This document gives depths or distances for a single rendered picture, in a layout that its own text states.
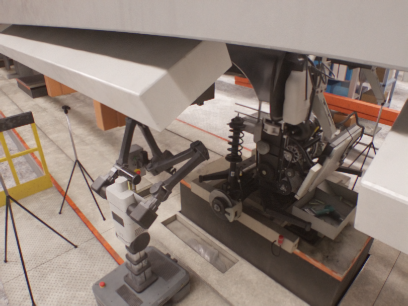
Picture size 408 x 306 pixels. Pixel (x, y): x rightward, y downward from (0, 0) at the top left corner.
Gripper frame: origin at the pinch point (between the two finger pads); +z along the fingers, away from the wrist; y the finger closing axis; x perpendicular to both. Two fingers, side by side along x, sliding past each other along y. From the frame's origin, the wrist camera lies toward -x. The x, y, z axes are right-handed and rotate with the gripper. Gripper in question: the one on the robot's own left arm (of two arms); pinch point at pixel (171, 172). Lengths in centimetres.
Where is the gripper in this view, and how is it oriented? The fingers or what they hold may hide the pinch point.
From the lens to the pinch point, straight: 248.6
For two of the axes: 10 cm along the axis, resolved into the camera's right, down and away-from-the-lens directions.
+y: -7.5, -3.1, 5.8
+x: -5.7, 7.5, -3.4
